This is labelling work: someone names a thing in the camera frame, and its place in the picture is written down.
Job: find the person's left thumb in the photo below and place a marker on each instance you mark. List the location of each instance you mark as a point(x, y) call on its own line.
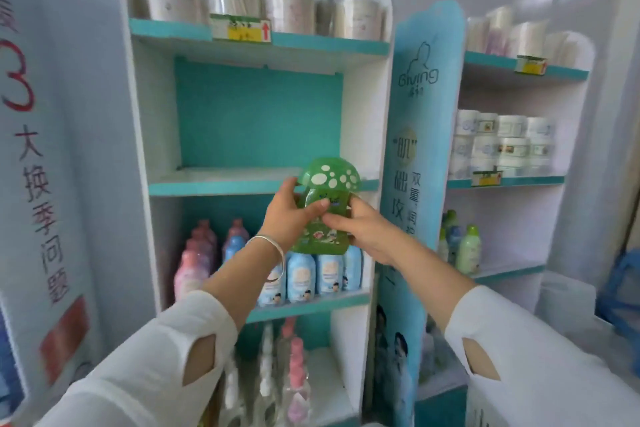
point(312, 210)

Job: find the white poster with red writing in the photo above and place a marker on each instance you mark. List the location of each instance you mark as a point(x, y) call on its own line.
point(40, 191)

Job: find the person's left forearm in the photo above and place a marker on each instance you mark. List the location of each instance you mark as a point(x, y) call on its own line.
point(165, 351)

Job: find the stack of white cream jars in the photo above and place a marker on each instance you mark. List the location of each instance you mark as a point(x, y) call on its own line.
point(500, 141)

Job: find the yellow and white price tag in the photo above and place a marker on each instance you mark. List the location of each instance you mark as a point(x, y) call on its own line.
point(241, 30)
point(486, 178)
point(531, 65)

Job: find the row of clear cotton packs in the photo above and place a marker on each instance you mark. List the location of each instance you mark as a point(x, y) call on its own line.
point(520, 39)

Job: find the pale green lotion bottle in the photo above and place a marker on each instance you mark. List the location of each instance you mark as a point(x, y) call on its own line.
point(468, 251)

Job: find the white translucent storage box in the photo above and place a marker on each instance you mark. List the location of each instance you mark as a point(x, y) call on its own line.
point(567, 304)

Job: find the person's right forearm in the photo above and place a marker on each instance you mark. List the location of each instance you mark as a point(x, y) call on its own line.
point(500, 341)

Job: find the person's left hand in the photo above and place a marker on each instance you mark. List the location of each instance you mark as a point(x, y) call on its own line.
point(280, 221)

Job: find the teal printed divider panel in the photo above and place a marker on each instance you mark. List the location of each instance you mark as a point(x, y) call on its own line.
point(425, 106)

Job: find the cluster of pink bottles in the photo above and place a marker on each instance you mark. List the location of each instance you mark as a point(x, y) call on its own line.
point(195, 256)

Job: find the white and teal shelf unit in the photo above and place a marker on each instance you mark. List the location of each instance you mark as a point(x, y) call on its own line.
point(250, 111)
point(515, 231)

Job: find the person's right thumb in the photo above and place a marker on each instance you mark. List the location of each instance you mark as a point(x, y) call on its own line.
point(340, 222)

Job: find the white slim bottle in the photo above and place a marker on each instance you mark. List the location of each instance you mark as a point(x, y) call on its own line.
point(231, 384)
point(266, 361)

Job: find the blue bottle with green cap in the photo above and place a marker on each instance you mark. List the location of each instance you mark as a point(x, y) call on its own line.
point(451, 236)

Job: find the pink bottle with blue label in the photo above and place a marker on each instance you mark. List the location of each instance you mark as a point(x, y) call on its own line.
point(236, 239)

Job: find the light blue lotion bottle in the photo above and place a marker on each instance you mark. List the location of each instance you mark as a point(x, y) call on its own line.
point(330, 274)
point(301, 277)
point(353, 269)
point(274, 286)

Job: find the green mushroom-shaped bottle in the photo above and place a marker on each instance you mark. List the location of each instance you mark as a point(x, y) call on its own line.
point(325, 181)

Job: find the person's right hand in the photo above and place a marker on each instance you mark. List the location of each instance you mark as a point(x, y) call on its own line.
point(372, 239)

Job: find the blue plastic basket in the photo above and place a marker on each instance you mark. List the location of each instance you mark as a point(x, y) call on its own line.
point(622, 296)

